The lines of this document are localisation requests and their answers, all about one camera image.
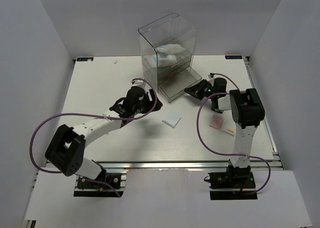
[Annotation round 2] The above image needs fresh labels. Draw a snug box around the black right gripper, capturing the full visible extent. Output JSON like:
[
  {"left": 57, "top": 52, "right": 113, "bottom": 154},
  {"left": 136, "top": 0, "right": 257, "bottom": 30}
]
[{"left": 184, "top": 79, "right": 217, "bottom": 100}]

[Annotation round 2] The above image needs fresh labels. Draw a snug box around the white square pad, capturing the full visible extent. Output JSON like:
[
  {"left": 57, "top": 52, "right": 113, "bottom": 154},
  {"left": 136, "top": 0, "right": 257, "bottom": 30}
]
[{"left": 162, "top": 112, "right": 181, "bottom": 129}]

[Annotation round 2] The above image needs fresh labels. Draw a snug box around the pink makeup packet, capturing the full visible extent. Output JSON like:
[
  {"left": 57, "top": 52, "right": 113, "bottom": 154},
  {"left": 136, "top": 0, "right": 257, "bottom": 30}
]
[{"left": 209, "top": 114, "right": 224, "bottom": 130}]

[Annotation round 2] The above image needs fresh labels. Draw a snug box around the clear acrylic organizer with drawers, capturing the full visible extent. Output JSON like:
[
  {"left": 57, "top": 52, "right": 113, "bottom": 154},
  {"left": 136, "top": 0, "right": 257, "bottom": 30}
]
[{"left": 138, "top": 12, "right": 202, "bottom": 102}]

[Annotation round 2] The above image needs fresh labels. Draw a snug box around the black gold-edged compact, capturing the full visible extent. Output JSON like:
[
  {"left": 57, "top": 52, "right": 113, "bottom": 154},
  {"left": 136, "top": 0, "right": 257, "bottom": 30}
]
[{"left": 212, "top": 108, "right": 224, "bottom": 114}]

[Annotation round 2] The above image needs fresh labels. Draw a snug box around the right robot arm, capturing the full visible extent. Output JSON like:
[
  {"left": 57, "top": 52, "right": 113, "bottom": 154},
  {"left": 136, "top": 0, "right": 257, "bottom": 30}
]
[{"left": 184, "top": 77, "right": 265, "bottom": 169}]

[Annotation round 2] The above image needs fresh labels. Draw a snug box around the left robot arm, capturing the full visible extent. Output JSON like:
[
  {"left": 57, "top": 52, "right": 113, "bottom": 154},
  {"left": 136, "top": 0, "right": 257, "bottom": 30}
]
[{"left": 45, "top": 86, "right": 163, "bottom": 188}]

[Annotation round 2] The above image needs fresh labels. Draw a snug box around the blue label sticker right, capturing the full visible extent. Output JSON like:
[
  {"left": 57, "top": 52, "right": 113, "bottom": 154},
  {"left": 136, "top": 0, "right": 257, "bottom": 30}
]
[{"left": 224, "top": 55, "right": 243, "bottom": 60}]

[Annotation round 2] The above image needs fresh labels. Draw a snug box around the blue label sticker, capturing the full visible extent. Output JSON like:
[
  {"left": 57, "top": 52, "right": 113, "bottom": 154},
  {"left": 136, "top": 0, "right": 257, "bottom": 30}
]
[
  {"left": 76, "top": 57, "right": 94, "bottom": 62},
  {"left": 224, "top": 55, "right": 243, "bottom": 60}
]

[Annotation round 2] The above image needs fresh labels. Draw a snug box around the blue label sticker left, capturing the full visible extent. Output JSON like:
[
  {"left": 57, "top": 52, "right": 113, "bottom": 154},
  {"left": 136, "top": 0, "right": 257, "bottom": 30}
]
[{"left": 76, "top": 57, "right": 94, "bottom": 62}]

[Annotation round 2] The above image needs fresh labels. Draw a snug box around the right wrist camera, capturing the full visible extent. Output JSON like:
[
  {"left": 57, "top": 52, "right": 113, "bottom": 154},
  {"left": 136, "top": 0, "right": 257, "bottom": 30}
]
[{"left": 208, "top": 73, "right": 215, "bottom": 85}]

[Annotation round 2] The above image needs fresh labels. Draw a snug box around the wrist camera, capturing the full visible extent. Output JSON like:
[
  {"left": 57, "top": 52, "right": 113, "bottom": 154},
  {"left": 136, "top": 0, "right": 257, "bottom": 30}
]
[
  {"left": 208, "top": 73, "right": 215, "bottom": 85},
  {"left": 131, "top": 78, "right": 146, "bottom": 91}
]

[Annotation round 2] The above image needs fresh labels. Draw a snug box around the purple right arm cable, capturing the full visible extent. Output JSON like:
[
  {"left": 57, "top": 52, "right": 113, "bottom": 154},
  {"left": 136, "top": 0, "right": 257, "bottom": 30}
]
[{"left": 196, "top": 72, "right": 272, "bottom": 195}]

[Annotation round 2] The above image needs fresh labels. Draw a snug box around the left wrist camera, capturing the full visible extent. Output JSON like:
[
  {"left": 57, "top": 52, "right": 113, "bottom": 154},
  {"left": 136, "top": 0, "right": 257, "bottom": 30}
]
[{"left": 131, "top": 78, "right": 146, "bottom": 91}]

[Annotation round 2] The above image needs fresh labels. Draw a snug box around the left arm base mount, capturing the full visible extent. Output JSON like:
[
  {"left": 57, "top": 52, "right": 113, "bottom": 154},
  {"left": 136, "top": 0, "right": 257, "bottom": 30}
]
[{"left": 73, "top": 169, "right": 127, "bottom": 198}]

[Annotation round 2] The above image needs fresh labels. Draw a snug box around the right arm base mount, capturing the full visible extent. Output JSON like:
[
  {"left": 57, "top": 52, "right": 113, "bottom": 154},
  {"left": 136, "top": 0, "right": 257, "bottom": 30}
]
[{"left": 203, "top": 165, "right": 258, "bottom": 201}]

